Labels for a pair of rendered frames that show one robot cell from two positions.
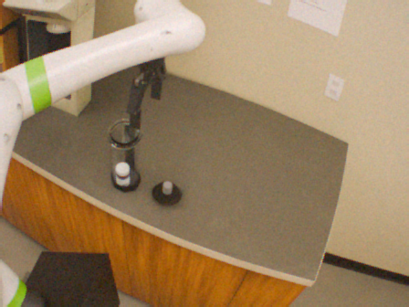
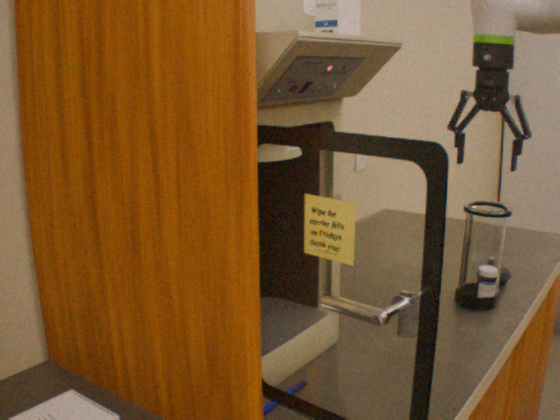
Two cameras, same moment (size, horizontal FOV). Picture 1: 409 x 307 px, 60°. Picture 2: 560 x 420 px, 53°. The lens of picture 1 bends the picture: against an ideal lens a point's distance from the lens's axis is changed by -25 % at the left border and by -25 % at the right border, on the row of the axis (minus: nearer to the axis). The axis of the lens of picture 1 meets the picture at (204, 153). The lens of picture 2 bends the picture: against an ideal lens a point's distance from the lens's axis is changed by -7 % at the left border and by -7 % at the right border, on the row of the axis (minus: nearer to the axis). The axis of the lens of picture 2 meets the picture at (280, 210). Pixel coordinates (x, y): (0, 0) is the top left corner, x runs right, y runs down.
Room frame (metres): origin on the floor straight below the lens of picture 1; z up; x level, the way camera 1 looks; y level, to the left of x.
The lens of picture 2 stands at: (0.84, 1.55, 1.47)
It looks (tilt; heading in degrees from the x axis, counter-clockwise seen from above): 14 degrees down; 292
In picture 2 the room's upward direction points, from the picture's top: 1 degrees counter-clockwise
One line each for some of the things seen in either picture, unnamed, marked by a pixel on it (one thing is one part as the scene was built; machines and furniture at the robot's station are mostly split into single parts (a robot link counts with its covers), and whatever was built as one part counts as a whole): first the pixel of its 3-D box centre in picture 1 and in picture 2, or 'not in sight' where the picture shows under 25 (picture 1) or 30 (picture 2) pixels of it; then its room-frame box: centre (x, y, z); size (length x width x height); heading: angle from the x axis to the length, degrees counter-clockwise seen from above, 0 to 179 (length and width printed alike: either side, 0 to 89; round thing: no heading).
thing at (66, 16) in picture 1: (37, 10); (325, 69); (1.11, 0.68, 1.46); 0.32 x 0.11 x 0.10; 76
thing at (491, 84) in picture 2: (149, 64); (491, 90); (0.88, 0.18, 1.42); 0.08 x 0.07 x 0.09; 167
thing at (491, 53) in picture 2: not in sight; (492, 57); (0.88, 0.18, 1.49); 0.12 x 0.09 x 0.06; 77
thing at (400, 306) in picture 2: not in sight; (363, 305); (0.99, 0.93, 1.20); 0.10 x 0.05 x 0.03; 160
